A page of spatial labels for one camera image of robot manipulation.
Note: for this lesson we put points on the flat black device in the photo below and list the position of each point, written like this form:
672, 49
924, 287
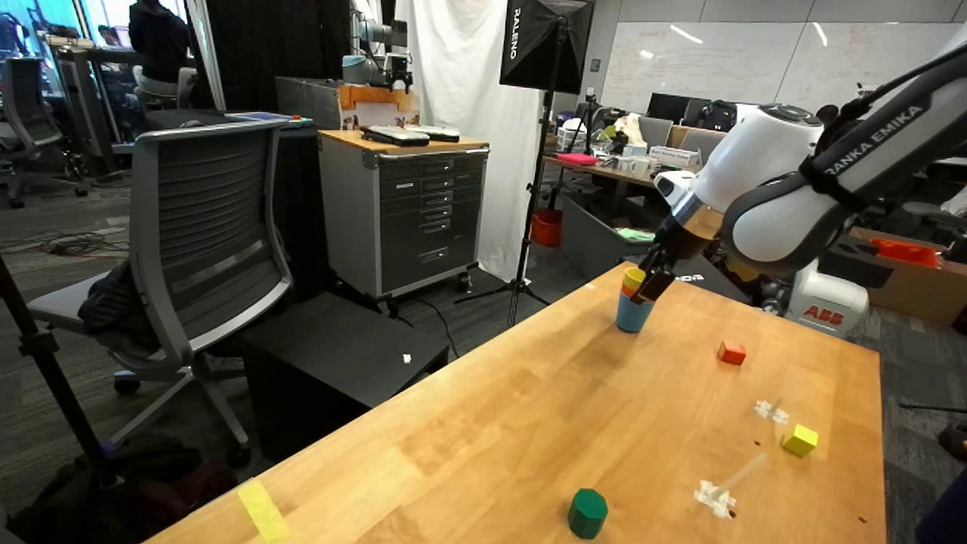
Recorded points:
395, 135

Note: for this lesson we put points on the white ABB robot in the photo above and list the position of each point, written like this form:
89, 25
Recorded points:
833, 305

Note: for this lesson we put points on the orange red cloth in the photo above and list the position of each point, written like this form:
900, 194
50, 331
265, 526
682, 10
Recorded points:
908, 252

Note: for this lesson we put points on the black softbox light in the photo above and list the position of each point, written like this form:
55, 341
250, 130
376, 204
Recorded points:
544, 46

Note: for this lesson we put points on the black tripod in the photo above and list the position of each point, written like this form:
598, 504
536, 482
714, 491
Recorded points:
50, 379

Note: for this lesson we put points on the cardboard box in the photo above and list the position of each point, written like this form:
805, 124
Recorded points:
924, 293

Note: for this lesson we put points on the white plastic stick piece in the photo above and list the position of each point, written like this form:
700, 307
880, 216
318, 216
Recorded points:
714, 499

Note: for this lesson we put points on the cluttered background desk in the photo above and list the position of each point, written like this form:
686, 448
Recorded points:
624, 171

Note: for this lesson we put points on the black floor bag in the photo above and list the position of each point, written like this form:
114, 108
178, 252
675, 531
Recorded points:
111, 499

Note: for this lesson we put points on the small yellow block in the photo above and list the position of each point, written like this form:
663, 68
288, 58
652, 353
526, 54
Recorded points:
802, 443

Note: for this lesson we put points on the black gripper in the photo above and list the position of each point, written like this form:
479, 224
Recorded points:
672, 249

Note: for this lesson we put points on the black light stand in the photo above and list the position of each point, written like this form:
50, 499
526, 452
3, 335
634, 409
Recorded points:
531, 202

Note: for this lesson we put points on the green cylinder block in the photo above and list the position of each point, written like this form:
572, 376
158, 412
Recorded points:
588, 516

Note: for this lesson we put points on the black low box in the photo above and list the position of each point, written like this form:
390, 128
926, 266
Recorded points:
332, 353

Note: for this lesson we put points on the grey drawer cabinet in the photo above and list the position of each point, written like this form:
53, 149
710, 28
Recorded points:
403, 216

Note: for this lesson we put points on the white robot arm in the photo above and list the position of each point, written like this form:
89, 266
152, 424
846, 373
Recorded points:
796, 192

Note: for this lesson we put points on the grey mesh office chair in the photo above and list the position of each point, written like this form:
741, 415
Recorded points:
207, 230

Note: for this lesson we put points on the white curtain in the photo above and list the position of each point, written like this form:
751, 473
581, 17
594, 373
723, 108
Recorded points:
464, 70

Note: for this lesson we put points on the small red block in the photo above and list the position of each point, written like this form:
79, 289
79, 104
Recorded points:
732, 354

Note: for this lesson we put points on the blue plastic cup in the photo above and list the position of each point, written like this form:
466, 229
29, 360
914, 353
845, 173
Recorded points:
634, 317

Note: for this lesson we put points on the red bucket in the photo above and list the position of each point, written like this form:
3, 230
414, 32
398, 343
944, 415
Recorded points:
544, 230

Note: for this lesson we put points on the dark office chair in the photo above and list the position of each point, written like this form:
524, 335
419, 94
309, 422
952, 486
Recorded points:
32, 122

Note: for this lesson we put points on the person in dark clothes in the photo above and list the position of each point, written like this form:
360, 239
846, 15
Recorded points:
161, 46

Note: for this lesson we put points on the yellow tape strip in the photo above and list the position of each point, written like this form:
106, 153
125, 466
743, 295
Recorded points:
265, 508

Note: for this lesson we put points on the grey padded chair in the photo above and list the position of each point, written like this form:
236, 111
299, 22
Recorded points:
697, 141

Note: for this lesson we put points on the white tape scraps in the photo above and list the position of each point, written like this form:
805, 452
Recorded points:
771, 412

